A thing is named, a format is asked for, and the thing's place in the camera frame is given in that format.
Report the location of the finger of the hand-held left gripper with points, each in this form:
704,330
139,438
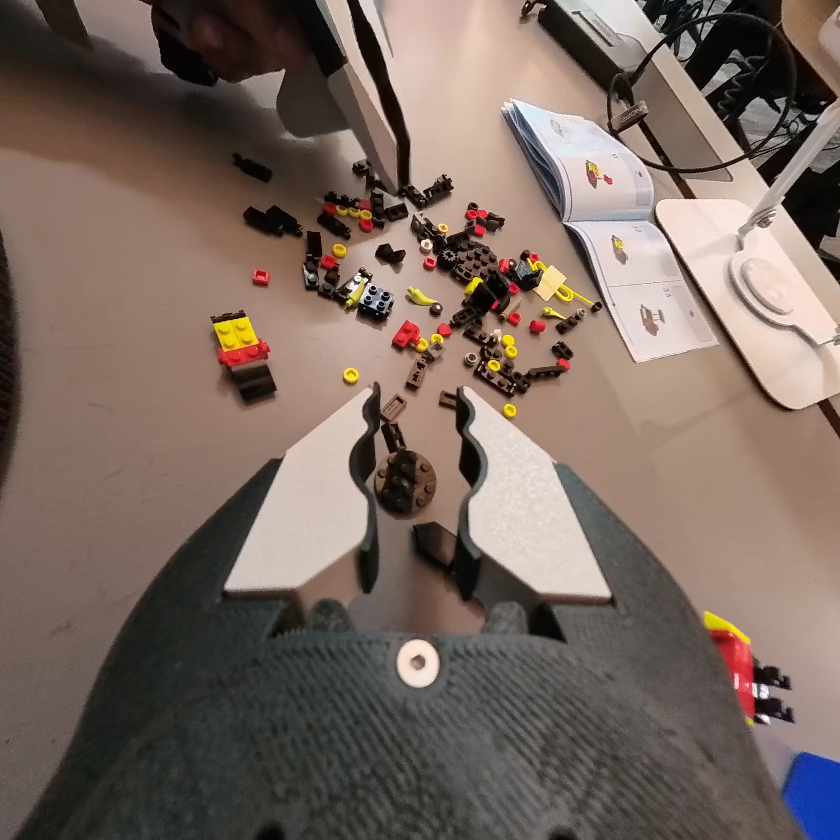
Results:
354,105
401,131

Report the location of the long red yellow lego model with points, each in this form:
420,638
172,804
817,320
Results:
732,656

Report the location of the grey flat device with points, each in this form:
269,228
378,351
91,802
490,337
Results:
590,39

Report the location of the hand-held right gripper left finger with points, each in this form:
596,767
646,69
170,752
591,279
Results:
308,512

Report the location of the white lamp base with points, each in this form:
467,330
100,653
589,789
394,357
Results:
722,328

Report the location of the person's left hand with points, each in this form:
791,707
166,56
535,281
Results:
249,39

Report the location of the lego instruction booklet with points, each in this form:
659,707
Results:
623,262

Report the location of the tan chair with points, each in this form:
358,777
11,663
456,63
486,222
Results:
820,39

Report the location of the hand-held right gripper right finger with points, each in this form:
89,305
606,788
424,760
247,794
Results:
531,518

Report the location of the wooden furniture leg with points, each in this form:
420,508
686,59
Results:
62,19

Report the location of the blue box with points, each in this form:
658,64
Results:
814,794

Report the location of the red square lego tile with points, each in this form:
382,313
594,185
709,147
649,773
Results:
261,276

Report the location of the pile of lego pieces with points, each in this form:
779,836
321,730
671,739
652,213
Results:
476,259

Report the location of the black round lego plate assembly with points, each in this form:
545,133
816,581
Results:
405,482

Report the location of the yellow red black lego block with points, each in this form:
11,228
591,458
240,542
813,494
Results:
236,334

